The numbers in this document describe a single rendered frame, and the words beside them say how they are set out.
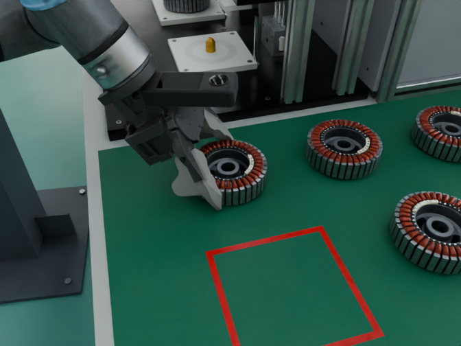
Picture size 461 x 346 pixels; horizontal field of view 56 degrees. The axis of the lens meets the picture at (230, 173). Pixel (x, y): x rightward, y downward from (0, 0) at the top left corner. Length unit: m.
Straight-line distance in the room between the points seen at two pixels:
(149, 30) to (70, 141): 1.09
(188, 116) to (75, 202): 1.19
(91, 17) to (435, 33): 0.57
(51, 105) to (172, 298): 1.87
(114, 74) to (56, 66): 2.12
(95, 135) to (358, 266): 0.46
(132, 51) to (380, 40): 0.44
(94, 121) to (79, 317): 0.78
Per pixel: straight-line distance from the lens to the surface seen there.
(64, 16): 0.51
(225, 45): 0.93
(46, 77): 2.56
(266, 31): 0.93
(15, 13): 0.60
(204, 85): 0.53
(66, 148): 2.00
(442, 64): 0.90
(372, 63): 0.83
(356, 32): 0.76
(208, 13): 1.07
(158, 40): 0.99
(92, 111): 0.82
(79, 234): 1.61
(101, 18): 0.52
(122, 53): 0.52
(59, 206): 1.73
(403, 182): 0.69
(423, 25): 0.82
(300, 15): 0.70
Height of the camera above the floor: 1.19
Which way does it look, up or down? 43 degrees down
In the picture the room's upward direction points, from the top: straight up
